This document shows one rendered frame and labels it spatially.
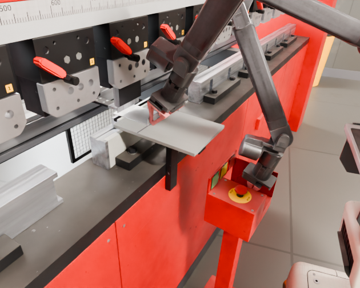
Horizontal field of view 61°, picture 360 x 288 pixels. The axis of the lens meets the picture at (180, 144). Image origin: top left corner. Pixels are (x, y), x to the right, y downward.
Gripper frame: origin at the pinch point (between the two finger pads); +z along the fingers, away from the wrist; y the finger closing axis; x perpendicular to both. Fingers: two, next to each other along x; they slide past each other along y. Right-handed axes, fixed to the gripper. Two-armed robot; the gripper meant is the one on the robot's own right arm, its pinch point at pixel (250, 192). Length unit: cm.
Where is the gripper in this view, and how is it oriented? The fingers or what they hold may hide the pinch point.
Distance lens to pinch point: 108.7
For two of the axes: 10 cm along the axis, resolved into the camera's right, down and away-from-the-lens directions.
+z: -2.5, 7.5, 6.1
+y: -8.0, -5.1, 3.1
